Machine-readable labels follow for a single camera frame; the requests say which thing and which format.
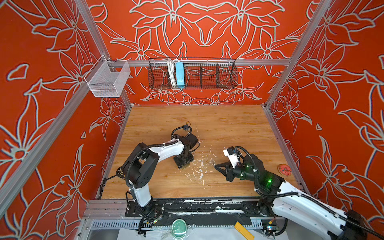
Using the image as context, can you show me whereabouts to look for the clear plastic bin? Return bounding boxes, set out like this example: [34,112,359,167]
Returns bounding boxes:
[85,58,131,98]

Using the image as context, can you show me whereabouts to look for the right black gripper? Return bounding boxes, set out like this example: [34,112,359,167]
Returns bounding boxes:
[214,160,260,184]

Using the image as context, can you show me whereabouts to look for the black wire basket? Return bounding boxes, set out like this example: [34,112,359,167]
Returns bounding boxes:
[148,57,239,90]

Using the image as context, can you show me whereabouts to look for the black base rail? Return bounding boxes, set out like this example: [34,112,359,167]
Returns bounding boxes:
[124,197,286,226]

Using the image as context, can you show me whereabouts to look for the light blue box in basket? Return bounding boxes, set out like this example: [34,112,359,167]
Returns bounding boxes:
[175,62,185,89]

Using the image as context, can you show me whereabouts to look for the green tape roll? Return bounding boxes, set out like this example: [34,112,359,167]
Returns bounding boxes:
[171,219,188,239]

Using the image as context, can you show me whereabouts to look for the yellow flat block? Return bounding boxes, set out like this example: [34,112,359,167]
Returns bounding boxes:
[235,222,255,240]

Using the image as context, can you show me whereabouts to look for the red round object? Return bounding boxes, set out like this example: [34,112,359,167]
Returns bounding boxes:
[278,164,292,177]

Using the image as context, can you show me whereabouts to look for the yellow black tape measure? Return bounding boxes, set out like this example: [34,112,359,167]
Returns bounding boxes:
[116,167,125,180]

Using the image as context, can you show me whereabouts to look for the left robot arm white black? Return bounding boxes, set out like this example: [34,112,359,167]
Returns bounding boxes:
[116,125,200,220]

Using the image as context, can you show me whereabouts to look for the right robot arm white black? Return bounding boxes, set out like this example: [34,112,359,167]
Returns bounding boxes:
[215,146,384,240]

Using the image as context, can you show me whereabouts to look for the white cable bundle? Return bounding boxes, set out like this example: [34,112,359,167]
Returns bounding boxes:
[166,59,178,87]

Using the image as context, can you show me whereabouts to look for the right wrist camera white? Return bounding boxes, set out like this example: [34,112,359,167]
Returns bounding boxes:
[223,147,240,169]

